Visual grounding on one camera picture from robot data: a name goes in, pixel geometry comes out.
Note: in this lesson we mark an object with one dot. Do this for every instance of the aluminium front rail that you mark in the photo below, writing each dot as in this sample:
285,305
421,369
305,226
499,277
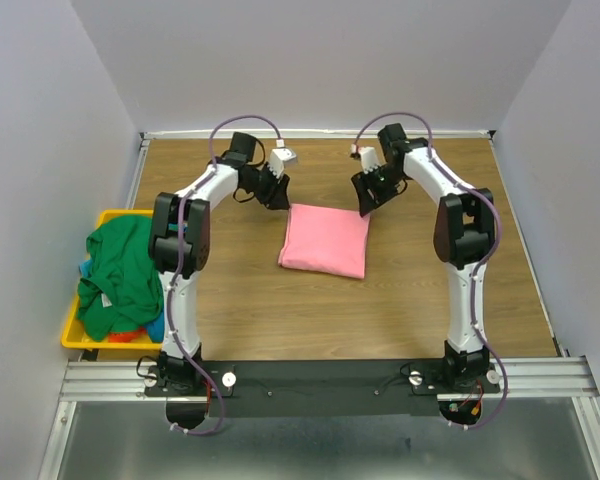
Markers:
555,377

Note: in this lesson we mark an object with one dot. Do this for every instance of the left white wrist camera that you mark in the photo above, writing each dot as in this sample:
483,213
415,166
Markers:
279,159

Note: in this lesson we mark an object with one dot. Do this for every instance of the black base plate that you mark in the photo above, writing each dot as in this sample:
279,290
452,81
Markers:
225,390

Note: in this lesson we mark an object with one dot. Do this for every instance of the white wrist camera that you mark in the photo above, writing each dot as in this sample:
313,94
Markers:
368,159
279,159

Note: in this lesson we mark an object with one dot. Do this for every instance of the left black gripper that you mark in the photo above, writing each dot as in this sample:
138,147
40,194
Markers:
276,196

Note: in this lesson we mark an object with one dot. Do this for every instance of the pink t shirt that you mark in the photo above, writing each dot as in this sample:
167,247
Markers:
325,240

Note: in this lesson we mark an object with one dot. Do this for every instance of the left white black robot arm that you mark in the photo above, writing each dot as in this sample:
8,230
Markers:
180,244

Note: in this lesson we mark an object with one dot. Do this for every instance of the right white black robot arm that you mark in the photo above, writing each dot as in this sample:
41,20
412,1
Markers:
465,234

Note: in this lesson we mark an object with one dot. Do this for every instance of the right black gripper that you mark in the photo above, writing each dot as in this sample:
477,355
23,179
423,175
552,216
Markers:
362,182

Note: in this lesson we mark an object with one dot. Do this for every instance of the green t shirt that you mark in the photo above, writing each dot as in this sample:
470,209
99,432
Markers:
122,291

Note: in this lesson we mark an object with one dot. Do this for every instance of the orange t shirt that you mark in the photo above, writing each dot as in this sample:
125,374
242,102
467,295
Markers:
138,335

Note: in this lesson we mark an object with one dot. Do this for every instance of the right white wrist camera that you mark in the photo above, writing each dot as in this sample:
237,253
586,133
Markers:
368,159

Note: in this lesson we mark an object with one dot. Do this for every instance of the yellow plastic bin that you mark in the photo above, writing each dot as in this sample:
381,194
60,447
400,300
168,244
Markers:
74,335

